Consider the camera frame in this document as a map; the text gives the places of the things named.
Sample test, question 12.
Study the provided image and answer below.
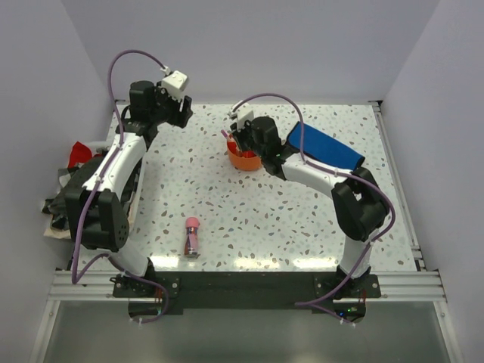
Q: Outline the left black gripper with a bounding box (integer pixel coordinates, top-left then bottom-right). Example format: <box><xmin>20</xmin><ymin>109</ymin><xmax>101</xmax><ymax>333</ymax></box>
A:
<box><xmin>150</xmin><ymin>82</ymin><xmax>193</xmax><ymax>129</ymax></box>

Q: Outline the orange round organizer container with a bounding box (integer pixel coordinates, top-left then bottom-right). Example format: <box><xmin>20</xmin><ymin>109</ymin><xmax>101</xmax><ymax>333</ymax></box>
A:
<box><xmin>226</xmin><ymin>138</ymin><xmax>262</xmax><ymax>172</ymax></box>

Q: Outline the pink capped glitter tube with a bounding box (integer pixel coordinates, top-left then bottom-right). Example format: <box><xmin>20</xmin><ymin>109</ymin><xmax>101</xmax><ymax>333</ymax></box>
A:
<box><xmin>184</xmin><ymin>217</ymin><xmax>200</xmax><ymax>258</ymax></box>

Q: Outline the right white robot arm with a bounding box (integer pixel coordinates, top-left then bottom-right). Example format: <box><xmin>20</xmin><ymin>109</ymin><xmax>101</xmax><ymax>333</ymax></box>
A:
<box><xmin>230</xmin><ymin>116</ymin><xmax>395</xmax><ymax>297</ymax></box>

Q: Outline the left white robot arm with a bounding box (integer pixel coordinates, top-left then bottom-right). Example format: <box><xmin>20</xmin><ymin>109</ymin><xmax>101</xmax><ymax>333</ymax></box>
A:
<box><xmin>65</xmin><ymin>71</ymin><xmax>193</xmax><ymax>296</ymax></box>

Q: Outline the blue black pencil pouch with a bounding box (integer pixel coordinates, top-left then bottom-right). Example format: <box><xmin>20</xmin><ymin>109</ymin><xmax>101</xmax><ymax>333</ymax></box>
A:
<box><xmin>286</xmin><ymin>122</ymin><xmax>365</xmax><ymax>170</ymax></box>

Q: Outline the pile of folded cloths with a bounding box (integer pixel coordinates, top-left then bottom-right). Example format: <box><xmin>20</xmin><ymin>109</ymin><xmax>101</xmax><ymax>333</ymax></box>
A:
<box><xmin>42</xmin><ymin>141</ymin><xmax>144</xmax><ymax>240</ymax></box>

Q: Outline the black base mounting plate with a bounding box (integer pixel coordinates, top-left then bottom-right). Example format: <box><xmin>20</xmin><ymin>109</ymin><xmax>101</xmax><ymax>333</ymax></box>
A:
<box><xmin>110</xmin><ymin>271</ymin><xmax>381</xmax><ymax>318</ymax></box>

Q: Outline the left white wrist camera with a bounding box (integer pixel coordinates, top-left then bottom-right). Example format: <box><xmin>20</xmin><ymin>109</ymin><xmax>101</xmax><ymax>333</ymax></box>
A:
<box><xmin>160</xmin><ymin>70</ymin><xmax>189</xmax><ymax>102</ymax></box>

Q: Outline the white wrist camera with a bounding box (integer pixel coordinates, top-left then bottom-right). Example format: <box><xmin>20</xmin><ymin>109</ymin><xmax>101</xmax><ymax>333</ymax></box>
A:
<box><xmin>160</xmin><ymin>70</ymin><xmax>189</xmax><ymax>102</ymax></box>
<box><xmin>228</xmin><ymin>104</ymin><xmax>254</xmax><ymax>131</ymax></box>

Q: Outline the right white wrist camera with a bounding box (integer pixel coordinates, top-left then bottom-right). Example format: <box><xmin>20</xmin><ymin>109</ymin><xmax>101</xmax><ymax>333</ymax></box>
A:
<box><xmin>228</xmin><ymin>104</ymin><xmax>254</xmax><ymax>131</ymax></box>

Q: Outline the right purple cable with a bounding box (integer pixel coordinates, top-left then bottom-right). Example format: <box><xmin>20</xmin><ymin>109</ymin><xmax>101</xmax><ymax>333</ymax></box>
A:
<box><xmin>231</xmin><ymin>93</ymin><xmax>396</xmax><ymax>324</ymax></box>

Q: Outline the aluminium frame rail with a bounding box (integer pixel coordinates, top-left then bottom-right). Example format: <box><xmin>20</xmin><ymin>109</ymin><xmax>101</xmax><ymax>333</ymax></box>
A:
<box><xmin>48</xmin><ymin>269</ymin><xmax>126</xmax><ymax>302</ymax></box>

